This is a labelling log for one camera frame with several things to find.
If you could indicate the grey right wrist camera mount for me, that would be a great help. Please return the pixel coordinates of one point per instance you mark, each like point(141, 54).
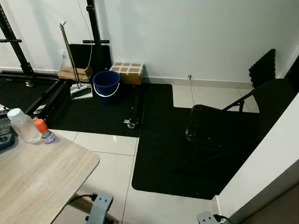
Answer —
point(207, 218)

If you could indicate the black rubber gym mat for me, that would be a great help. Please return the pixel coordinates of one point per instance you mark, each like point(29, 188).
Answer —
point(93, 116)

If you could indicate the light wooden table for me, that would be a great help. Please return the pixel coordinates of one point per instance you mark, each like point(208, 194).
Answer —
point(37, 177)

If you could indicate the dark grey device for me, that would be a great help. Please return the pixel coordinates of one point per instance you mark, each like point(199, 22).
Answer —
point(4, 135)

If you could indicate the clear bottle white cap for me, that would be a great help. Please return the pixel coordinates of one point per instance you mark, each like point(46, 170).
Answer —
point(23, 126)

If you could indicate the black folding chair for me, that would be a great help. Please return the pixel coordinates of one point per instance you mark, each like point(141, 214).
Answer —
point(210, 123)

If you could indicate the taped cardboard box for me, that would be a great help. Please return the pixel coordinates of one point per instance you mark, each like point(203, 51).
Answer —
point(128, 72)

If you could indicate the orange capped seasoning bottle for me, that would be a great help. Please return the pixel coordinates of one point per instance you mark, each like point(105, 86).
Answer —
point(43, 128)

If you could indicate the black leaning panel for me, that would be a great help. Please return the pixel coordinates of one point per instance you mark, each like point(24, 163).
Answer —
point(80, 56)

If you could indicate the black metal rack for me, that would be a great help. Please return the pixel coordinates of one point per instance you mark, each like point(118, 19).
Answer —
point(93, 28)

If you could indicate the flat brown cardboard box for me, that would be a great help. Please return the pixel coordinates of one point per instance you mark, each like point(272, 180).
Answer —
point(65, 74)

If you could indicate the blue plastic bucket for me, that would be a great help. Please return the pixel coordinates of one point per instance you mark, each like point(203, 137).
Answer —
point(106, 84)

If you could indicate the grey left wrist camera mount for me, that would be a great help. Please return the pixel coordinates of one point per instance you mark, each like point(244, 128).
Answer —
point(99, 207)

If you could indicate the thin metal floor rod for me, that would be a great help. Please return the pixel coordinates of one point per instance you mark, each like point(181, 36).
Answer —
point(189, 76)

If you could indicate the black floor mat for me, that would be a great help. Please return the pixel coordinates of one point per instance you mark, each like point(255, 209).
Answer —
point(159, 158)

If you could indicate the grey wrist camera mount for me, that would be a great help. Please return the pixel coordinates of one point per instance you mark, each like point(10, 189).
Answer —
point(207, 218)
point(99, 207)

